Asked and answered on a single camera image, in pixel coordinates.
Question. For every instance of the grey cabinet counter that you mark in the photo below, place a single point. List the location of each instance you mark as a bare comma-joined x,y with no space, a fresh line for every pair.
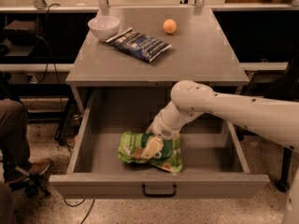
200,52

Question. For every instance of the dark box on shelf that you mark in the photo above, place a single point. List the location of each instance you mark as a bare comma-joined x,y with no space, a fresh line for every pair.
21,33

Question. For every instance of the green rice chip bag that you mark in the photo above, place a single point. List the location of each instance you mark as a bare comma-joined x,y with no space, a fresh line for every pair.
132,145

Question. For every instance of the orange fruit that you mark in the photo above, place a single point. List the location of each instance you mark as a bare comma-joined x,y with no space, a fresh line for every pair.
169,26

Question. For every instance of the black office chair base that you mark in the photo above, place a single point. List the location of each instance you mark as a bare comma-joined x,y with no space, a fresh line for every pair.
31,187

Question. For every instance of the white bowl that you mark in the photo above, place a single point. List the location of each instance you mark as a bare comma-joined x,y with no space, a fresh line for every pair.
104,27

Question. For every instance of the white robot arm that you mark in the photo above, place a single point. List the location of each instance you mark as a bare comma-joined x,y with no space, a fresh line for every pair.
274,120

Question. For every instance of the seated person's leg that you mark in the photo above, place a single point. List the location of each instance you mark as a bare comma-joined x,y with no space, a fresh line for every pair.
13,141

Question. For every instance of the brown shoe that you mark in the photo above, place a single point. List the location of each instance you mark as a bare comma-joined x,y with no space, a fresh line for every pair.
34,167

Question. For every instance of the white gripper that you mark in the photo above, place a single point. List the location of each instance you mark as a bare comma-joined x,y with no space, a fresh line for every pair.
161,128

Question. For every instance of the black stand right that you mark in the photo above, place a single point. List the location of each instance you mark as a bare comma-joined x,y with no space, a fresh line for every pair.
283,184

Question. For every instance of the grey open drawer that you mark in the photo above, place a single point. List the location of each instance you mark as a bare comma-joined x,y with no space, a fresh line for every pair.
206,161

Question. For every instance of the dark blue chip bag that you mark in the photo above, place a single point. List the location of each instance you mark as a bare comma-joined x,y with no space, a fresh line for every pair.
142,47

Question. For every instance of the black drawer handle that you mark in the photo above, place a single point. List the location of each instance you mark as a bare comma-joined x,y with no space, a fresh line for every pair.
159,191

